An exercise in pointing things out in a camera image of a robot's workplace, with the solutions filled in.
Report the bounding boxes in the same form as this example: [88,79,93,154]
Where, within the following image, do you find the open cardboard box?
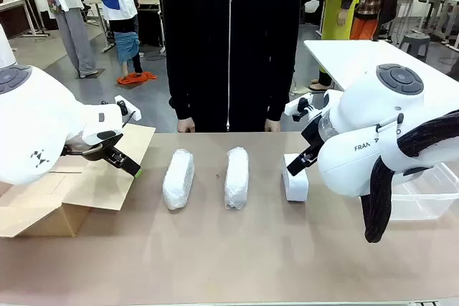
[0,125,156,239]

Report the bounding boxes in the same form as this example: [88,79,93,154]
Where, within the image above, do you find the mannequin plaid shirt orange trousers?
[349,0,384,41]

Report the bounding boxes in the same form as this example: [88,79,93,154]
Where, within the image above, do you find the clear plastic bin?
[389,162,459,221]

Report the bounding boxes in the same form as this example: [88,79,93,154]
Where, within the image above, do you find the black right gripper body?
[301,108,326,155]

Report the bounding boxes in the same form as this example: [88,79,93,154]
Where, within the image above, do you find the person's right hand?
[176,116,197,133]

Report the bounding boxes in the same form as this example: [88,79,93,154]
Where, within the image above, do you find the mannequin white shirt grey trousers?
[28,0,98,79]

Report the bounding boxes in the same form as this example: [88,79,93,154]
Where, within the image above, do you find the bubble-wrapped clock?
[224,146,250,211]
[162,148,196,211]

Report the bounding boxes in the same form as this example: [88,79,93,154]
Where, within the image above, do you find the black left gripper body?
[82,134,125,162]

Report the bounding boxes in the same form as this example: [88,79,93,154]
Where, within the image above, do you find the person in black hoodie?
[161,0,301,133]

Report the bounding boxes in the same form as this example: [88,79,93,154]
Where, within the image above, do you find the white table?
[303,39,459,92]

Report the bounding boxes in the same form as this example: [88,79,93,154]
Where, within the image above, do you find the white rectangular box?
[280,153,310,202]

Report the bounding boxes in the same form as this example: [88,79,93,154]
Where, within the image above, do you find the grey stool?
[399,32,431,58]

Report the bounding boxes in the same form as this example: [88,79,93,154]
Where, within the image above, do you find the orange cloth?
[116,71,158,86]

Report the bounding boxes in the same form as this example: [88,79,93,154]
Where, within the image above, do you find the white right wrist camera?
[285,93,313,123]

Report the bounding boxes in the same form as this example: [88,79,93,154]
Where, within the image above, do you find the person in yellow apron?
[310,0,360,91]

